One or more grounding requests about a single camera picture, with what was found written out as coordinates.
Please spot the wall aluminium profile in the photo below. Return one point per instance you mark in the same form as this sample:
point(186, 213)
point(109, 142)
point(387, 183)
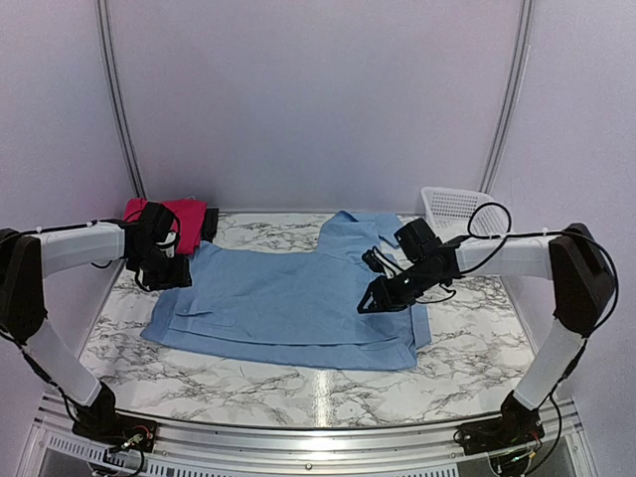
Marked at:
point(512, 91)
point(115, 94)

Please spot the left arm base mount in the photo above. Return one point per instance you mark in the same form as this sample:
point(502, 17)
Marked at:
point(124, 432)

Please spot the light blue shirt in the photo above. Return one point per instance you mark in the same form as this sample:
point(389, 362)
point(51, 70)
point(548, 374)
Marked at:
point(293, 309)

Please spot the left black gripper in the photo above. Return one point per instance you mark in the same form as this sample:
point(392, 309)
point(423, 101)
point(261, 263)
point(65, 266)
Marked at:
point(179, 278)

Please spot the folded black garment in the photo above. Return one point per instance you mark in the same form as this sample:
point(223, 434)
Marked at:
point(210, 224)

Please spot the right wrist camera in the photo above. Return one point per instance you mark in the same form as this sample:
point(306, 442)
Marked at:
point(376, 264)

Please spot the right wall aluminium profile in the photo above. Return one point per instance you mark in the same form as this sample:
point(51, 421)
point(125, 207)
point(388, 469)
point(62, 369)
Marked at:
point(512, 91)

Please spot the white plastic laundry basket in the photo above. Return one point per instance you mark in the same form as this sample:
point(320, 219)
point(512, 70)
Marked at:
point(459, 212)

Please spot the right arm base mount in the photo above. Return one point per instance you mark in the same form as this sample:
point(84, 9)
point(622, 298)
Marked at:
point(493, 434)

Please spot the magenta t-shirt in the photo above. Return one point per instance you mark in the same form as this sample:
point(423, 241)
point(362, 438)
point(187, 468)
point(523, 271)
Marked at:
point(190, 212)

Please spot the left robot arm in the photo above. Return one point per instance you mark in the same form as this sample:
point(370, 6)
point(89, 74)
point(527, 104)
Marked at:
point(52, 281)

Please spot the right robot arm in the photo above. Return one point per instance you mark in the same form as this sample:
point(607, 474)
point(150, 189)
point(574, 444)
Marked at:
point(567, 266)

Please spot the left wall aluminium profile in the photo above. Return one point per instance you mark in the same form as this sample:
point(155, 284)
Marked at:
point(115, 94)

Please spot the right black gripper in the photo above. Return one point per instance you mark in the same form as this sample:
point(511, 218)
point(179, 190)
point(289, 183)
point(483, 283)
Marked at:
point(385, 299)

